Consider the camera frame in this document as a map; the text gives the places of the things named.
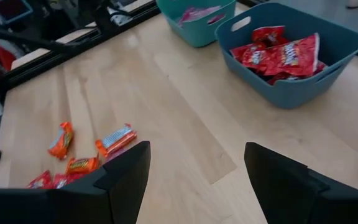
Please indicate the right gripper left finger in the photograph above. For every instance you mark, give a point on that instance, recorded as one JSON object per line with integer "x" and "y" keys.
{"x": 126, "y": 193}

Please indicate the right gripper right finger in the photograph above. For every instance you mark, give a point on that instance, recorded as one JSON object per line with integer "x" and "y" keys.
{"x": 278, "y": 193}

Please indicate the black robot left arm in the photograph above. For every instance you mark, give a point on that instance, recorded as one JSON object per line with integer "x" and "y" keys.
{"x": 26, "y": 39}

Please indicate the orange Reese's candy pack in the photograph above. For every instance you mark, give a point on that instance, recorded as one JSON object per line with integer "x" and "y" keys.
{"x": 61, "y": 140}
{"x": 117, "y": 140}
{"x": 82, "y": 165}

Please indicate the blue plastic bin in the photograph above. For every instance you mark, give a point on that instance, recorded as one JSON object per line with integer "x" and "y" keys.
{"x": 291, "y": 96}

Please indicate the teal green plastic bin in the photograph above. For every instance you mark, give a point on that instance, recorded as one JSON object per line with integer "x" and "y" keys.
{"x": 197, "y": 35}

